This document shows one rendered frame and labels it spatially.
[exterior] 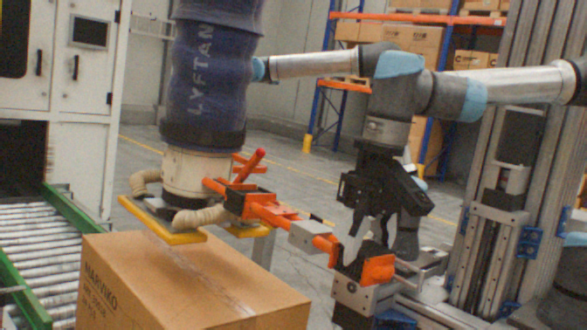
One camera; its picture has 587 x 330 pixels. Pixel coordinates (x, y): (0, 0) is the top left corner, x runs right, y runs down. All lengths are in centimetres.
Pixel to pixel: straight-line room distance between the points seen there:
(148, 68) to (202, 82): 978
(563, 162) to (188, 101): 99
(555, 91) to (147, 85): 1023
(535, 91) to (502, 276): 58
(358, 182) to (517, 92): 40
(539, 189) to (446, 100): 69
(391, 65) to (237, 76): 50
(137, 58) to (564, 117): 989
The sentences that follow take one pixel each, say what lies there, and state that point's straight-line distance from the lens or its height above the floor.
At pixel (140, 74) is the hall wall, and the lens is 1085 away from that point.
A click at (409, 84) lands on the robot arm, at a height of 153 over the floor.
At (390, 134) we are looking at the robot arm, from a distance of 77.
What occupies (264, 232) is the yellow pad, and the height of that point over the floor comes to 110.
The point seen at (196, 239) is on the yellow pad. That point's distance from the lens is 114.
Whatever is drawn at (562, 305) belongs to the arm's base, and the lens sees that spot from 128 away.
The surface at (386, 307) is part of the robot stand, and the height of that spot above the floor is 91.
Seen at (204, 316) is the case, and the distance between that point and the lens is 113.
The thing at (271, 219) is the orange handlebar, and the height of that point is 122.
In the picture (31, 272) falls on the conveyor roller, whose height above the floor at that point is 54.
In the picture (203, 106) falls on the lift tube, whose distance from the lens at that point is 115.
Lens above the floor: 150
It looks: 10 degrees down
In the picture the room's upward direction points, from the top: 10 degrees clockwise
